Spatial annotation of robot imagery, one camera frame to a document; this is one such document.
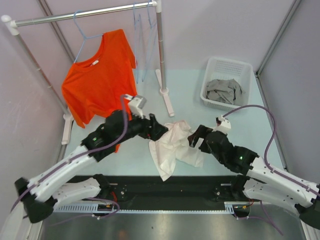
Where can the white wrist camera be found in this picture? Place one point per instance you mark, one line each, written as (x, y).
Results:
(136, 105)
(223, 125)

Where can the orange t shirt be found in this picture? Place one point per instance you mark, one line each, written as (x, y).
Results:
(94, 86)

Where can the white t shirt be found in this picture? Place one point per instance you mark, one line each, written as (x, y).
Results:
(174, 146)

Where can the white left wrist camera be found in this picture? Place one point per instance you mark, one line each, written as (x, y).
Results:
(136, 105)

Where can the grey t shirt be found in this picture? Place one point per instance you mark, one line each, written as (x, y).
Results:
(225, 91)

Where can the grey slotted cable duct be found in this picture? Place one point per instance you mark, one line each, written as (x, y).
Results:
(102, 208)

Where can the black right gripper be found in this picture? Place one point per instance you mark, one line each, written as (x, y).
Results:
(200, 132)

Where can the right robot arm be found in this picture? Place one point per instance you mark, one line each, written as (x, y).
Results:
(256, 179)

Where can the white plastic basket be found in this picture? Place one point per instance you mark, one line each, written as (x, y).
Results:
(225, 68)

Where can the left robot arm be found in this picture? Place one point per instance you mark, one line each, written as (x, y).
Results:
(50, 190)

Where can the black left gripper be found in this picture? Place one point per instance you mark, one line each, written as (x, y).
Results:
(156, 130)

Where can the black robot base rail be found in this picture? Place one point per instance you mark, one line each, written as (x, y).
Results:
(178, 193)

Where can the blue wire hanger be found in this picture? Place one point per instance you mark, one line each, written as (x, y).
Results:
(151, 40)

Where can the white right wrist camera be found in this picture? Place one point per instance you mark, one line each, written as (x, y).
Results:
(223, 125)

